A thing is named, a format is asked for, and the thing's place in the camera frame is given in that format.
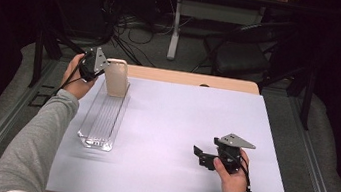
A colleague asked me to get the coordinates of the white table cover sheet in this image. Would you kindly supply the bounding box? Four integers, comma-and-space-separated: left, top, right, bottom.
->
43, 66, 309, 192

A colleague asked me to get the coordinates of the left hand-held gripper black cable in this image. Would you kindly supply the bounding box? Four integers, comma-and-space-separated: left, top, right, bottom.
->
54, 59, 85, 98

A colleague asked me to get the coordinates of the hand-held gripper black cable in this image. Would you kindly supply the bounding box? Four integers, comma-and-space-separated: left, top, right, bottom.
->
54, 59, 85, 98
235, 155, 257, 192

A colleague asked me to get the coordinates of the right hand-held gripper black cable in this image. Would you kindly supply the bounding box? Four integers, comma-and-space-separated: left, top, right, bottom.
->
235, 155, 257, 192

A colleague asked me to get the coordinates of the person's left hand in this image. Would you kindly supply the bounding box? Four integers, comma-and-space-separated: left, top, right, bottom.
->
58, 50, 101, 102

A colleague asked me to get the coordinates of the tangle of floor cables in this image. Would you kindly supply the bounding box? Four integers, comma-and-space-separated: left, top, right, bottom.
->
96, 0, 200, 72

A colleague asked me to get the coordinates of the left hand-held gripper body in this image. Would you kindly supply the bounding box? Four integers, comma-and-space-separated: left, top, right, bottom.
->
77, 44, 112, 85

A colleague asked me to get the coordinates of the person's right hand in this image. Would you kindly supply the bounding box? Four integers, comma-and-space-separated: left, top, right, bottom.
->
209, 145, 255, 192

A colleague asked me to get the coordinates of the peach phone case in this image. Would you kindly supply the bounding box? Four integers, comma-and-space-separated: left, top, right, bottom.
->
101, 57, 133, 99

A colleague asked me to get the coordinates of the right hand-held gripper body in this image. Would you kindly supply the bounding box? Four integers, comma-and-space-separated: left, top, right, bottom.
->
208, 131, 258, 177

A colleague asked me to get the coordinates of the black metal stand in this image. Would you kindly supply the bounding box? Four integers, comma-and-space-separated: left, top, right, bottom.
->
26, 23, 98, 96
252, 59, 318, 132

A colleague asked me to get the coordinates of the clear plastic packaging tray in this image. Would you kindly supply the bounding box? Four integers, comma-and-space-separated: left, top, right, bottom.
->
75, 75, 133, 154

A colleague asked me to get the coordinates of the black chair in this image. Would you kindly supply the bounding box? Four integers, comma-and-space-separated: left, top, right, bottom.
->
191, 9, 299, 86

